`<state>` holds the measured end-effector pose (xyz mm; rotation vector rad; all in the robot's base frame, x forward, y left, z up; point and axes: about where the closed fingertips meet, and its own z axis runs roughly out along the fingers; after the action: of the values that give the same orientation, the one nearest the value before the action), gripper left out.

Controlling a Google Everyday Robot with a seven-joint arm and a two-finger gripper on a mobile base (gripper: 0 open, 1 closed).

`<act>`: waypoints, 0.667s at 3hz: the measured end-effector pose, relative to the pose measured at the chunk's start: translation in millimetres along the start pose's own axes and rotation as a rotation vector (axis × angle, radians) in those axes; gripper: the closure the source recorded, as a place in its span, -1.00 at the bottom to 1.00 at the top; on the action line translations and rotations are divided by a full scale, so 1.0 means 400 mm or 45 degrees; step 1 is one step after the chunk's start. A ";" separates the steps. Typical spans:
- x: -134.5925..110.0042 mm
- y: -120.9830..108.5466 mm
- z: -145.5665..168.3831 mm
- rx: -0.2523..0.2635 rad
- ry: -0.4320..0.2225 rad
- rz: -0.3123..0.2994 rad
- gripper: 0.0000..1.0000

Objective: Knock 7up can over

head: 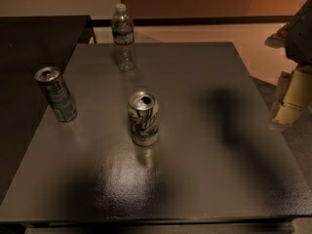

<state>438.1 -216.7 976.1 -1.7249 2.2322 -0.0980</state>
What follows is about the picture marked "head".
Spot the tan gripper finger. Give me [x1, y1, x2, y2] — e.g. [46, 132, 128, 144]
[264, 23, 290, 48]
[271, 64, 312, 127]

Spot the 7up soda can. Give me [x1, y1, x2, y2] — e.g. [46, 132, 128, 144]
[127, 91, 159, 146]

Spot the silver energy drink can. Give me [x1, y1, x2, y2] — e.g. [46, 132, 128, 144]
[34, 66, 77, 122]

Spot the clear plastic water bottle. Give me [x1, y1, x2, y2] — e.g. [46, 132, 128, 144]
[111, 4, 137, 72]

